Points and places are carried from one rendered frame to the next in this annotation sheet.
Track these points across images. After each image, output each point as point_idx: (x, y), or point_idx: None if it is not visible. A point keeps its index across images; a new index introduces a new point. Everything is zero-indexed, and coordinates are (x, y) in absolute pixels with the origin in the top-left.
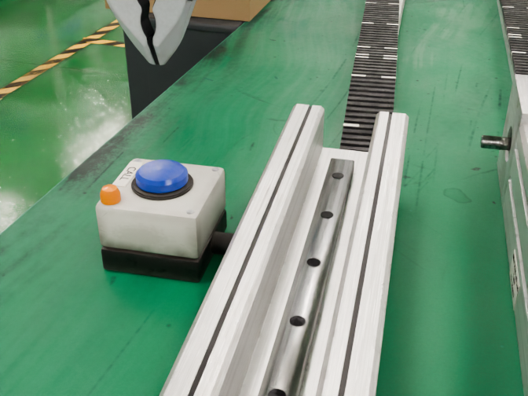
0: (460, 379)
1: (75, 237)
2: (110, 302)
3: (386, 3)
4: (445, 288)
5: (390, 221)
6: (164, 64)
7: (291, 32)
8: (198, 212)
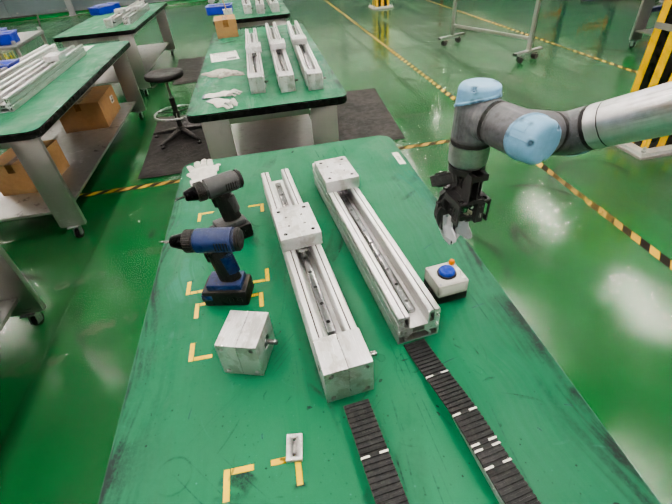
0: (347, 287)
1: (471, 282)
2: None
3: None
4: (362, 311)
5: (372, 269)
6: None
7: None
8: (426, 269)
